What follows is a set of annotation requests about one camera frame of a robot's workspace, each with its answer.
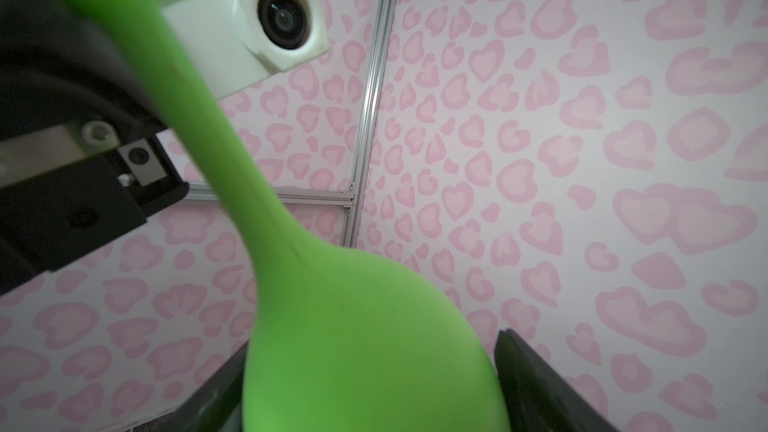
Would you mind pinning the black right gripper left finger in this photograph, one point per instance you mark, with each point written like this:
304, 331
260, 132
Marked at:
217, 405

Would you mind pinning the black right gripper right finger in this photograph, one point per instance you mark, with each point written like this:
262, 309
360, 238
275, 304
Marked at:
536, 397

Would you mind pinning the aluminium frame left post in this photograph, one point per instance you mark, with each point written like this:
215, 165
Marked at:
379, 47

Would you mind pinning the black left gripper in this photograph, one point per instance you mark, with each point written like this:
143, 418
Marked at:
81, 161

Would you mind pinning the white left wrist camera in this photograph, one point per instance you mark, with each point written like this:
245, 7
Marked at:
237, 43

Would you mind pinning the green wine glass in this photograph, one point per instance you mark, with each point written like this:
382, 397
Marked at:
343, 340

